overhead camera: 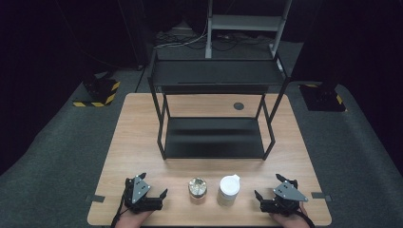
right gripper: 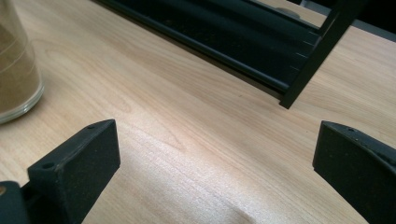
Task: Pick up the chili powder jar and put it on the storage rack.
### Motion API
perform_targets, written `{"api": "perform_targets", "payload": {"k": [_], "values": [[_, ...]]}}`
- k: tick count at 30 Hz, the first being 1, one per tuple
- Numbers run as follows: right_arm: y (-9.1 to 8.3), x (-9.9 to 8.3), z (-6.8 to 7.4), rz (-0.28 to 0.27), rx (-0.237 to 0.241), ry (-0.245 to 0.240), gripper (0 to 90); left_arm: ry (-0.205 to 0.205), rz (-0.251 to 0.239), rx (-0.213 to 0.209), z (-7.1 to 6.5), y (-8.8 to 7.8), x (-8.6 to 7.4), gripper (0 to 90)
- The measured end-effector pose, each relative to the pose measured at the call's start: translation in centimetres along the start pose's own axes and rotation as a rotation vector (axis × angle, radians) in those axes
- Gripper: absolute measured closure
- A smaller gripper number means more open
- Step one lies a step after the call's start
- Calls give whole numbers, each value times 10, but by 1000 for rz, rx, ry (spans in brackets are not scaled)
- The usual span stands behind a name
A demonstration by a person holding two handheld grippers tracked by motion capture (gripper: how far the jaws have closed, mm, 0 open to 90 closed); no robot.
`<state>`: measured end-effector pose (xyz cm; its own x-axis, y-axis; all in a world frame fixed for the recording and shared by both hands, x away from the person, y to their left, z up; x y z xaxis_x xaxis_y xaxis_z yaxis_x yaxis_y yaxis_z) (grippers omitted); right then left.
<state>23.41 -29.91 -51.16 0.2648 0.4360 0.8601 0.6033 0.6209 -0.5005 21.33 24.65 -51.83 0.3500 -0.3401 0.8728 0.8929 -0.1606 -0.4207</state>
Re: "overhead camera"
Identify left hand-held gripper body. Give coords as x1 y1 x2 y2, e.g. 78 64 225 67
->
123 175 164 214

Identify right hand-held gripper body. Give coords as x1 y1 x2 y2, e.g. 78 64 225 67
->
259 179 309 218

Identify glass jar with gold lid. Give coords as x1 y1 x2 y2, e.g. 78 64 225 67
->
187 177 208 200

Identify black metal two-tier rack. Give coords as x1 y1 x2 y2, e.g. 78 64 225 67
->
147 51 291 162

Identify person's right hand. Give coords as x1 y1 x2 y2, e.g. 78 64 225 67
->
269 203 311 228

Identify person's left hand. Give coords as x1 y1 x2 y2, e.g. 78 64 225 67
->
115 208 153 228

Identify grey tape strip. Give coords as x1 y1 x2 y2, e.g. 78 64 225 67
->
311 191 333 203
85 194 106 203

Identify yellow black striped stand base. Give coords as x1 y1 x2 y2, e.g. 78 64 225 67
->
298 83 348 113
72 78 122 108

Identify dark curtain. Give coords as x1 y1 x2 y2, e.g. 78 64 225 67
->
0 0 153 176
290 0 403 177

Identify white metal stand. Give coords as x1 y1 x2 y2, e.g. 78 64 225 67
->
204 0 294 72

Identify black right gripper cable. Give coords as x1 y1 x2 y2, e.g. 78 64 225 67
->
294 208 317 228

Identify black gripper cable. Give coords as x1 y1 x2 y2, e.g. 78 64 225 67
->
109 189 128 228
294 208 317 228

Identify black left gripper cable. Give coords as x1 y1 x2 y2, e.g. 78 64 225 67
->
109 189 128 228

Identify white floor cable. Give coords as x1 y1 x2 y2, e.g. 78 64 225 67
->
154 18 210 49

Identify black floor cables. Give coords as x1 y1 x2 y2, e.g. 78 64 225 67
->
154 29 275 52

